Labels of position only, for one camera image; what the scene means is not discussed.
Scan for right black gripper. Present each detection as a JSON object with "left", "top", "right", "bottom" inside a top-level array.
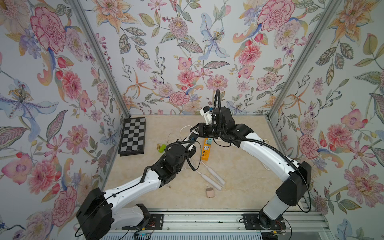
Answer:
[{"left": 190, "top": 124, "right": 228, "bottom": 140}]

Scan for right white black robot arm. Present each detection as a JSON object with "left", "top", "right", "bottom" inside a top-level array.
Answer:
[{"left": 191, "top": 106, "right": 312, "bottom": 223}]

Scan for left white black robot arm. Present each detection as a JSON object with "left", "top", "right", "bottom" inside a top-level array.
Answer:
[{"left": 75, "top": 140, "right": 196, "bottom": 240}]

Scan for lower white electric toothbrush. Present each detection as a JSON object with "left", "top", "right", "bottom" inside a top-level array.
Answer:
[{"left": 196, "top": 171, "right": 223, "bottom": 191}]

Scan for white electric toothbrush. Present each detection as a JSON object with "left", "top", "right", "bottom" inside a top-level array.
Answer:
[
  {"left": 196, "top": 171, "right": 223, "bottom": 191},
  {"left": 203, "top": 163, "right": 226, "bottom": 186}
]

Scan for upper white electric toothbrush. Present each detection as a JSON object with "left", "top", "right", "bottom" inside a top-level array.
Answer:
[{"left": 203, "top": 163, "right": 226, "bottom": 186}]

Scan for green small object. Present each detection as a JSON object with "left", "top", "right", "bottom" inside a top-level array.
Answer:
[{"left": 157, "top": 144, "right": 167, "bottom": 153}]

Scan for orange power strip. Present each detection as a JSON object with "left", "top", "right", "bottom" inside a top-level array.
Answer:
[{"left": 201, "top": 138, "right": 212, "bottom": 161}]

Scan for black white checkerboard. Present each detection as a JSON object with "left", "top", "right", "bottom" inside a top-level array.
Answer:
[{"left": 118, "top": 117, "right": 147, "bottom": 157}]

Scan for pink USB charger plug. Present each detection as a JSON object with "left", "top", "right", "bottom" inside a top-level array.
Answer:
[{"left": 206, "top": 187, "right": 215, "bottom": 199}]

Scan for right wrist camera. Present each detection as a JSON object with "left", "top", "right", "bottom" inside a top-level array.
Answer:
[{"left": 200, "top": 106, "right": 214, "bottom": 125}]

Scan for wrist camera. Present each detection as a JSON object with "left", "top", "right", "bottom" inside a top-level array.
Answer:
[
  {"left": 200, "top": 106, "right": 214, "bottom": 125},
  {"left": 187, "top": 131, "right": 198, "bottom": 151}
]

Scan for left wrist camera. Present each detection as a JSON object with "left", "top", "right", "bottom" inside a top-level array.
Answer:
[{"left": 187, "top": 131, "right": 198, "bottom": 151}]

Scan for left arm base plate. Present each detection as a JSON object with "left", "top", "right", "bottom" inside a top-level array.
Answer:
[{"left": 122, "top": 214, "right": 164, "bottom": 231}]

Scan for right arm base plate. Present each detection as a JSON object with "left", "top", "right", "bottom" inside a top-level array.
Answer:
[{"left": 242, "top": 214, "right": 287, "bottom": 231}]

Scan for aluminium mounting rail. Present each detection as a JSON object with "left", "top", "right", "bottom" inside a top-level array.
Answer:
[{"left": 73, "top": 209, "right": 331, "bottom": 234}]

